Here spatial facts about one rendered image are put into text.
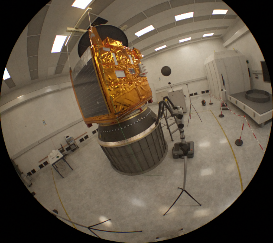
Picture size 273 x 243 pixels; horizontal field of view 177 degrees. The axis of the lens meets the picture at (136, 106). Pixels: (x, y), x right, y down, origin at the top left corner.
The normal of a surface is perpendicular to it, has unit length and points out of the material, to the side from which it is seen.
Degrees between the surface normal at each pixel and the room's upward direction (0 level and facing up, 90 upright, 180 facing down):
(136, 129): 62
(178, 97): 90
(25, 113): 90
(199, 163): 0
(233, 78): 90
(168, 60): 90
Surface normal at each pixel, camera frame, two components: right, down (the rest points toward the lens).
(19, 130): 0.82, -0.18
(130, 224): -0.32, -0.93
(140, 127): 0.27, -0.44
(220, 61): -0.48, 0.32
